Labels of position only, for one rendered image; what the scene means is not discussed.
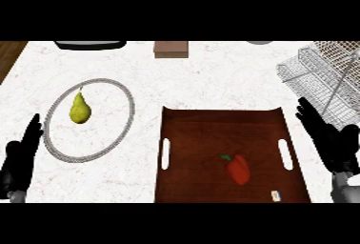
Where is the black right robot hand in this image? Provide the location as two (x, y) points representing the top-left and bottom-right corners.
(293, 96), (360, 175)

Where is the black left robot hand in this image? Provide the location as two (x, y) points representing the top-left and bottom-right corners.
(0, 112), (45, 200)

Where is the red bell pepper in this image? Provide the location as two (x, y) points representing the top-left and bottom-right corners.
(221, 153), (253, 186)

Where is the dark brown wooden tray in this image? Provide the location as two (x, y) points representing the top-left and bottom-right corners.
(153, 106), (312, 204)

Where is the white plate with grey rim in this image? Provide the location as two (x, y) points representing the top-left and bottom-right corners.
(42, 77), (135, 164)

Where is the green pear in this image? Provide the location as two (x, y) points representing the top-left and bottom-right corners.
(69, 87), (93, 125)

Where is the black and white appliance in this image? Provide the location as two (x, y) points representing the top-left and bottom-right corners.
(51, 41), (128, 51)

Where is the brown wooden block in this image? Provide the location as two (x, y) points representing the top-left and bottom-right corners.
(153, 41), (190, 59)

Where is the silver wire tiered basket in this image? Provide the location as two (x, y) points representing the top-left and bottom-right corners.
(276, 41), (360, 132)

